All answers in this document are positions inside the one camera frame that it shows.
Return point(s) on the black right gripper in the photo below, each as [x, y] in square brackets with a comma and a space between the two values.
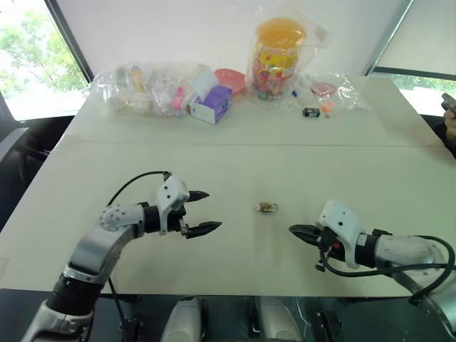
[329, 244]

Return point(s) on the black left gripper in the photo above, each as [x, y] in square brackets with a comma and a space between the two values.
[175, 222]

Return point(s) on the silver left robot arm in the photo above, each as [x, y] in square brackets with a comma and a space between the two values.
[93, 246]

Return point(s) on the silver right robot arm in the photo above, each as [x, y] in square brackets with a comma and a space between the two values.
[406, 249]

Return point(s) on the bystander hand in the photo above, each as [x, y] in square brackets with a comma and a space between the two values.
[451, 119]

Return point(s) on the small wrapped candy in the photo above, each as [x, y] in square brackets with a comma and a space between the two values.
[266, 207]

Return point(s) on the silver rounded robot shell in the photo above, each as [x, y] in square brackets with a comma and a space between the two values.
[183, 320]
[276, 320]

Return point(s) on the purple and white tissue box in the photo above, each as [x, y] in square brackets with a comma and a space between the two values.
[210, 103]

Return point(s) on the pink item in bag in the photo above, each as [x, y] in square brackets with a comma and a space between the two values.
[177, 98]

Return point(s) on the small black box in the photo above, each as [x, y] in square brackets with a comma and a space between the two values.
[311, 112]

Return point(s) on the small orange object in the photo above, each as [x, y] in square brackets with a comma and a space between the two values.
[327, 106]

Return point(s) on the large clear bag of items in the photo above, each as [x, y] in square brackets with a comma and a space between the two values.
[142, 89]

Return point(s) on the pink plastic bowl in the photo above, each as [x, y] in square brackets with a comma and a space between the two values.
[231, 79]

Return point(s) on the red item in bag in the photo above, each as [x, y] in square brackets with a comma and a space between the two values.
[322, 89]

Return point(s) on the crumpled clear plastic bag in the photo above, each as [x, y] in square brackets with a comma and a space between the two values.
[345, 92]

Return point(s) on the yellow bottle in bag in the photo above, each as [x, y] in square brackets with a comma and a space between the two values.
[136, 79]

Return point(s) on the dark bystander sleeve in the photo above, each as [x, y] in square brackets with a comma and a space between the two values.
[447, 140]

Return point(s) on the candy jar with orange lid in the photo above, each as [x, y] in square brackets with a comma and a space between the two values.
[276, 60]

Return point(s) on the black office chair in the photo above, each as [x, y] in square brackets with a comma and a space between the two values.
[18, 149]

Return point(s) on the dark phone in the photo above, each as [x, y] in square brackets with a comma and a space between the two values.
[449, 101]

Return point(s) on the clear bag around jar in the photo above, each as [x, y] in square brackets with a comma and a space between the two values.
[320, 32]

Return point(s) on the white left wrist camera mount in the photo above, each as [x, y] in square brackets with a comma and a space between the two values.
[171, 194]

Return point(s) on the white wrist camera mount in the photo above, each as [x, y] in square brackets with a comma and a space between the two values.
[341, 219]
[171, 194]

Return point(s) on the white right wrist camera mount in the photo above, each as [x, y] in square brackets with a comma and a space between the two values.
[341, 219]

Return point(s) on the black window blind frame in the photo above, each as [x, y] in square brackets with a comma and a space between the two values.
[399, 53]

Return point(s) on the black window frame bar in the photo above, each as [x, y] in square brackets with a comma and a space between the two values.
[71, 39]

